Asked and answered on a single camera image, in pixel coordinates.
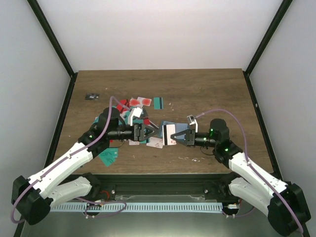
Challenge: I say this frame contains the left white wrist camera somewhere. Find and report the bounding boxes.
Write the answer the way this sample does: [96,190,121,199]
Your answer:
[127,107,143,126]

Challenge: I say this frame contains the white card red circles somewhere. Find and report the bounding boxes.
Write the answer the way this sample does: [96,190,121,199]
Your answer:
[129,97,152,107]

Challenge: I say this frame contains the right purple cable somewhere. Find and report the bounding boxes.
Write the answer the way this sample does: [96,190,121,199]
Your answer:
[195,109,304,234]

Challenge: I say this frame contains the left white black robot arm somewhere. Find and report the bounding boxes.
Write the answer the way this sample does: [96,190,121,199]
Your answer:
[11,107,158,225]

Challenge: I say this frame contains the teal VIP card front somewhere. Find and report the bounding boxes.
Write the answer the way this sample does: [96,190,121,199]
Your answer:
[99,148,118,167]

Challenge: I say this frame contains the black aluminium frame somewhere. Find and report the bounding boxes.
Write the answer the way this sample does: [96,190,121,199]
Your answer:
[28,0,292,203]

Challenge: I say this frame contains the red card black stripe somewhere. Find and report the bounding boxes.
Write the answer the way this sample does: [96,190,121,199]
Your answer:
[116,99,130,113]

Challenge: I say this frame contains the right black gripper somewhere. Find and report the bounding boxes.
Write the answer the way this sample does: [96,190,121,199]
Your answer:
[171,129,218,148]

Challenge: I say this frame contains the teal card with stripe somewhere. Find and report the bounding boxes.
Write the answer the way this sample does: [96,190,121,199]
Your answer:
[154,97,163,110]

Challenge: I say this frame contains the light blue slotted rail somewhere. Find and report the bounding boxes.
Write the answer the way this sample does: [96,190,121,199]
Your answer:
[51,202,223,213]

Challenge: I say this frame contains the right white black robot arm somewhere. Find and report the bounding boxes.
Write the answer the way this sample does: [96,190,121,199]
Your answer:
[164,118,311,237]

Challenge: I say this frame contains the small black card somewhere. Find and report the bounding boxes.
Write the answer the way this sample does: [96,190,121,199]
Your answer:
[85,93,100,100]

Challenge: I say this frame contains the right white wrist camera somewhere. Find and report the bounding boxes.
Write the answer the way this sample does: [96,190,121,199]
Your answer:
[187,115,198,132]

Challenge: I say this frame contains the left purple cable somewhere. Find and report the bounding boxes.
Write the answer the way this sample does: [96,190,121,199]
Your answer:
[10,96,131,224]

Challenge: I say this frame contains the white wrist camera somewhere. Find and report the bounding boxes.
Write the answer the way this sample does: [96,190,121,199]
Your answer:
[127,107,143,126]
[187,115,198,132]

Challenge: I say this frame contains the purple cable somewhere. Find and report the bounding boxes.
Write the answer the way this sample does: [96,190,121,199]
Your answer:
[195,109,304,234]
[10,96,131,224]

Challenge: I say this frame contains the white card red pattern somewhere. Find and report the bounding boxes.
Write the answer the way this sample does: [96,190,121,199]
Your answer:
[146,137,163,149]

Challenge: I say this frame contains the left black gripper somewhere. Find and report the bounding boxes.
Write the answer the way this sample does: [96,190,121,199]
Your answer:
[109,122,158,142]

